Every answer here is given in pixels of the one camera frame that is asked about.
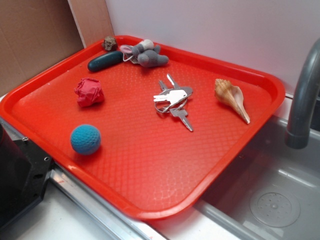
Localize dark teal oblong stone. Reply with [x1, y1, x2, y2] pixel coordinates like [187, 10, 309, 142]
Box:
[87, 51, 123, 72]

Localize grey sink faucet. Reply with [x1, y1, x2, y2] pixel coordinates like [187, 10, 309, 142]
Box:
[285, 40, 320, 149]

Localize metal rail strip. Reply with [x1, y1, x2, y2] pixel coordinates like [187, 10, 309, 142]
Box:
[0, 117, 161, 240]

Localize bunch of silver keys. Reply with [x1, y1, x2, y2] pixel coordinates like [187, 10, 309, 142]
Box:
[153, 73, 194, 132]

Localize crumpled red paper ball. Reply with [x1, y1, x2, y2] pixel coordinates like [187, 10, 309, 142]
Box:
[74, 78, 105, 108]

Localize red plastic tray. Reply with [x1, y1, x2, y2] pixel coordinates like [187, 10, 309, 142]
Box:
[0, 41, 285, 220]

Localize blue textured ball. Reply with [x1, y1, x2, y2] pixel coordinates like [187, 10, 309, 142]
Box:
[70, 124, 101, 156]

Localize small brown rock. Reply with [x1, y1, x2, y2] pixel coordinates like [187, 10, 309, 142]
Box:
[101, 36, 118, 52]

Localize grey plush mouse toy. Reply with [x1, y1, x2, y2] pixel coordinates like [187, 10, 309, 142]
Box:
[119, 39, 169, 68]

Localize grey plastic sink basin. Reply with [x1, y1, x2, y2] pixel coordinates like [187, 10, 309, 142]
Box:
[195, 117, 320, 240]

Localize brown cardboard panel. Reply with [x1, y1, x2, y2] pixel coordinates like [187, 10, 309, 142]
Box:
[0, 0, 114, 96]

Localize tan spiral seashell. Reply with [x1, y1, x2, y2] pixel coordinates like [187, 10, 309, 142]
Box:
[214, 78, 251, 124]

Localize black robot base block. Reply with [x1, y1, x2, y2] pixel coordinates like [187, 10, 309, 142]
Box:
[0, 126, 53, 230]

